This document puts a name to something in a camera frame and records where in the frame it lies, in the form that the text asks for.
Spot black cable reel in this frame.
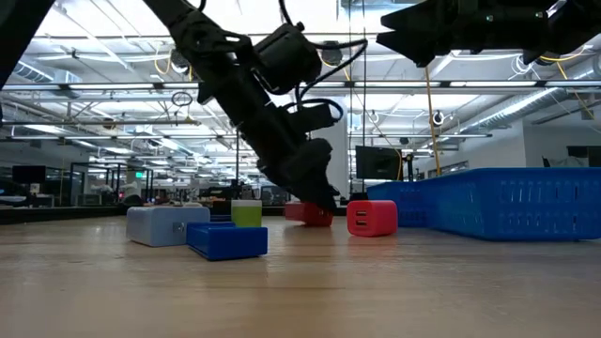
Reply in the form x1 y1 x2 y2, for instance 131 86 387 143
321 40 344 67
534 49 561 67

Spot pink USB charger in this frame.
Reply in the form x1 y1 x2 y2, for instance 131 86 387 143
346 199 399 238

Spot bright blue digital clock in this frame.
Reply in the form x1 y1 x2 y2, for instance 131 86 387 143
185 221 270 262

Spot black cage frames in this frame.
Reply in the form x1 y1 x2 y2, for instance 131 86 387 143
69 161 155 207

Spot black flat screen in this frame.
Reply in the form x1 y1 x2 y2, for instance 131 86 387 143
565 145 601 168

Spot light blue large charger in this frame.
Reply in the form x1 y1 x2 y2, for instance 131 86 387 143
125 206 211 248

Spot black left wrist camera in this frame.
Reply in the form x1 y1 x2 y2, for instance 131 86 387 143
253 22 325 95

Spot black robot station frame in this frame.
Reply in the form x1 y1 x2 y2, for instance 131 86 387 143
234 129 241 190

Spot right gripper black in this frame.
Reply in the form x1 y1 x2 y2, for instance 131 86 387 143
375 0 555 68

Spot blue plastic slotted basket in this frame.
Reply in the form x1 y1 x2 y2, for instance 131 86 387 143
366 179 429 229
422 167 601 242

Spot white square column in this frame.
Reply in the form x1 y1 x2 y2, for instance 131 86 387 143
312 96 350 207

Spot red charger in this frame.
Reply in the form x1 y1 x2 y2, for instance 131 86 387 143
284 201 334 228

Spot silver ventilation duct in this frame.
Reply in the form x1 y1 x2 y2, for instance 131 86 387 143
457 55 601 137

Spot black computer monitor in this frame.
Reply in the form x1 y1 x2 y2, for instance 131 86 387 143
355 145 403 181

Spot yellow hanging cable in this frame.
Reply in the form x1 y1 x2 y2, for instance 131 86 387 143
424 65 443 177

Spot green and white charger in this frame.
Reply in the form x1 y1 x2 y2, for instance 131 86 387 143
230 199 264 229

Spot thin black hanging cable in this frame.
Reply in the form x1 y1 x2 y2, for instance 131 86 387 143
347 0 353 193
362 0 367 193

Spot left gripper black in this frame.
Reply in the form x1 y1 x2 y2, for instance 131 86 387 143
197 58 340 211

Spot small dark monitor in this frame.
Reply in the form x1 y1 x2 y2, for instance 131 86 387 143
11 164 47 185

